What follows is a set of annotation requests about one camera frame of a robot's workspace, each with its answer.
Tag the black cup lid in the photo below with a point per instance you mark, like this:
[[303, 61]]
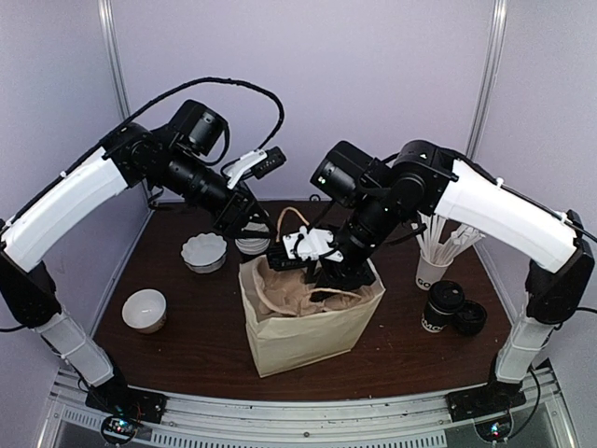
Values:
[[446, 296]]

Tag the stack of black lids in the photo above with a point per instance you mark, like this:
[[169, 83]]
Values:
[[470, 319]]

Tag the cardboard cup carrier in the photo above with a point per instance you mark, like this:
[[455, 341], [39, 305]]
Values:
[[287, 294]]

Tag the cream paper bag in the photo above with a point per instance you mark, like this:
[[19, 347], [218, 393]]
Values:
[[279, 343]]

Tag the aluminium front rail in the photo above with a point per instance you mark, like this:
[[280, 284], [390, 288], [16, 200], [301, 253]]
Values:
[[421, 420]]

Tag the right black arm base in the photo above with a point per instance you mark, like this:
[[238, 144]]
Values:
[[482, 401]]

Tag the white cup holding straws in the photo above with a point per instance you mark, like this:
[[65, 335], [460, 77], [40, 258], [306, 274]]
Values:
[[428, 273]]

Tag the white round bowl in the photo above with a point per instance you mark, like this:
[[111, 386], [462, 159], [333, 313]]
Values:
[[145, 311]]

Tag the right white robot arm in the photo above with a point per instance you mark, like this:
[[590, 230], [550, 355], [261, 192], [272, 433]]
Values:
[[423, 178]]

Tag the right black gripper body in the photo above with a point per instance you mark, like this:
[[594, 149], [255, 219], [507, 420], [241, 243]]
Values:
[[363, 272]]

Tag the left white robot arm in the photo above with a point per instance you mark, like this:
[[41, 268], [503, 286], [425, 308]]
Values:
[[169, 157]]

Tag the white scalloped bowl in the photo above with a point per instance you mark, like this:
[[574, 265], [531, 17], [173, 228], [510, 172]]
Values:
[[204, 253]]

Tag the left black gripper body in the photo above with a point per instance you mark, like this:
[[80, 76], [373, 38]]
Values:
[[225, 221]]

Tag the stack of paper cups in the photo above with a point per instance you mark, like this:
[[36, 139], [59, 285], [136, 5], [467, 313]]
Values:
[[251, 248]]

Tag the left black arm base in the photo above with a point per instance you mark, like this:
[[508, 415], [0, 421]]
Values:
[[117, 398]]

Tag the black paper coffee cup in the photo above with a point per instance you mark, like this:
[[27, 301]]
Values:
[[433, 320]]

